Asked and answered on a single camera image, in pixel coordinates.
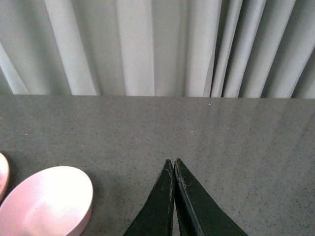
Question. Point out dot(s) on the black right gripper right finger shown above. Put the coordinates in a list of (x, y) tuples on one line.
[(198, 214)]

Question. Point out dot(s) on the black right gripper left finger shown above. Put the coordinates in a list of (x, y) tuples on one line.
[(156, 216)]

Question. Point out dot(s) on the pink bowl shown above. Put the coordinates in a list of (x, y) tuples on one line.
[(53, 202)]

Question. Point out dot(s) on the pink plate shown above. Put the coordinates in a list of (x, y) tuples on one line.
[(4, 175)]

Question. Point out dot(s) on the white pleated curtain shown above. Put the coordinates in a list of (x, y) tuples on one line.
[(192, 48)]

